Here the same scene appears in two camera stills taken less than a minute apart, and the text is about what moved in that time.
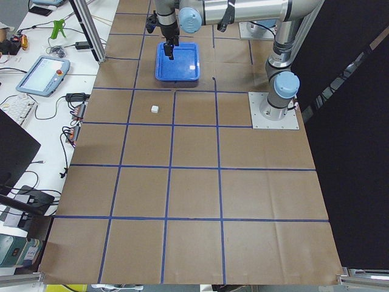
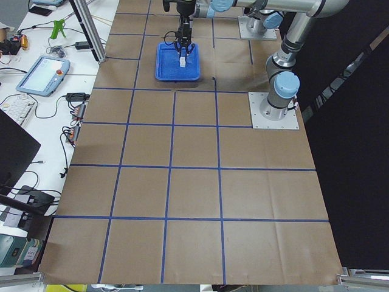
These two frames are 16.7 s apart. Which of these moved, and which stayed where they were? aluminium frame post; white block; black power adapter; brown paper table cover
Moved: white block
Stayed: black power adapter; brown paper table cover; aluminium frame post
